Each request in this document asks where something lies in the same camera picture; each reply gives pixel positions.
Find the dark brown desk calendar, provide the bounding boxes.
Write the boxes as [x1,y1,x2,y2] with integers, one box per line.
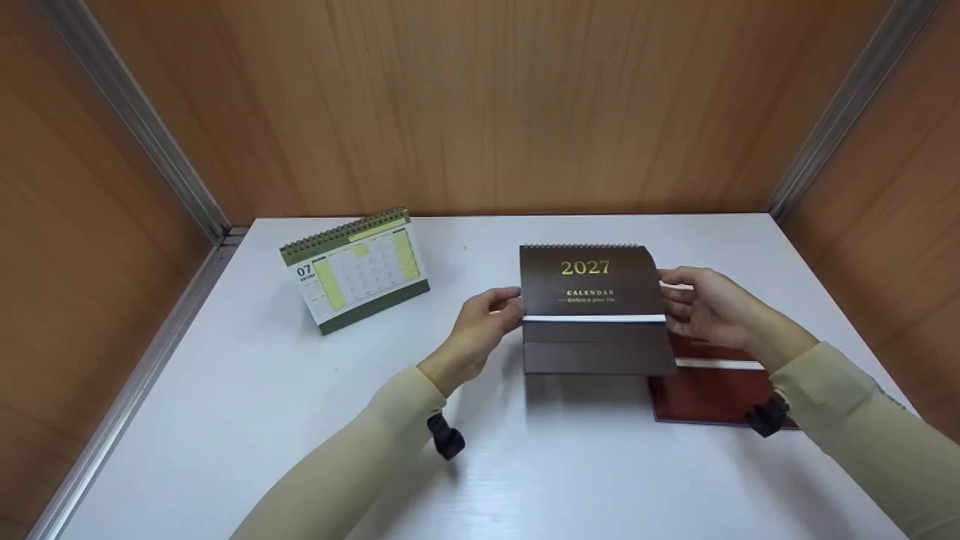
[519,243,678,377]

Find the person's left forearm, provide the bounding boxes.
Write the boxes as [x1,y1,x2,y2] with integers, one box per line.
[230,366,449,540]

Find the black wrist band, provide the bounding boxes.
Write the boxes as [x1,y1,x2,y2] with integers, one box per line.
[744,394,791,439]
[427,413,467,461]

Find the red-brown desk calendar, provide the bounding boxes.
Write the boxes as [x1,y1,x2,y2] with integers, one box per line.
[648,331,799,430]

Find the green desk calendar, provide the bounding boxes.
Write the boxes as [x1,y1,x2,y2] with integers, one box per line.
[279,207,431,336]

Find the person's right forearm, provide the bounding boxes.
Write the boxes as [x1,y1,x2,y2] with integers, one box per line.
[771,342,960,540]

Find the person's left hand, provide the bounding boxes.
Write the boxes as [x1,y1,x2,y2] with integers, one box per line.
[417,287,525,398]

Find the person's right hand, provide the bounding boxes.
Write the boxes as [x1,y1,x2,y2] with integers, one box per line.
[658,266,820,374]

